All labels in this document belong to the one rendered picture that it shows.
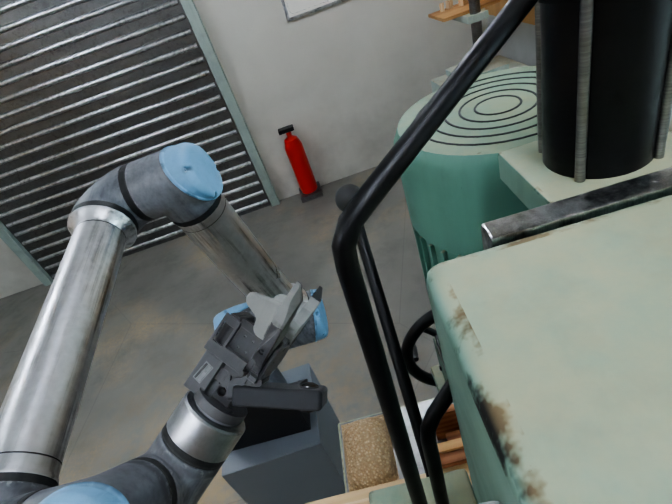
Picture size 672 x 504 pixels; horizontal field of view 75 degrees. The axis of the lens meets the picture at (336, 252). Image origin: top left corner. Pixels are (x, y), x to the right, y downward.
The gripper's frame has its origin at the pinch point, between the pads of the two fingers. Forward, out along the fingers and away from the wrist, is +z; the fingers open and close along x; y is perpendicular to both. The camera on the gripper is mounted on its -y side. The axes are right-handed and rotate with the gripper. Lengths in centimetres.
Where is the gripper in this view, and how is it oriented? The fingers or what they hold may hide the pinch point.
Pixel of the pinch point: (317, 287)
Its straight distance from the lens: 56.5
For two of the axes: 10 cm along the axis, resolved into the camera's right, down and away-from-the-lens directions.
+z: 5.5, -8.3, 0.2
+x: 1.3, 1.2, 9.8
